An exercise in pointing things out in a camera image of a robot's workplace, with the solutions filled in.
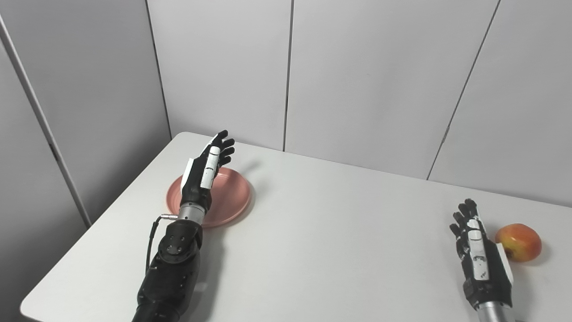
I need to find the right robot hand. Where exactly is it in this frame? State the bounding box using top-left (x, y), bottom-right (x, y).
top-left (450, 199), bottom-right (514, 309)

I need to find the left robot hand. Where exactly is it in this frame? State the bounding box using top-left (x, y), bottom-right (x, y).
top-left (180, 130), bottom-right (236, 212)

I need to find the pink round plate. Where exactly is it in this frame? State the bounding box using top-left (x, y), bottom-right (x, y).
top-left (166, 168), bottom-right (252, 228)

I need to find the red yellow apple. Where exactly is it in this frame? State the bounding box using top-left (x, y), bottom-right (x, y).
top-left (495, 223), bottom-right (543, 263)

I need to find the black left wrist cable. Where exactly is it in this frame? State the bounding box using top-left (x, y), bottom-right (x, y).
top-left (145, 214), bottom-right (179, 274)

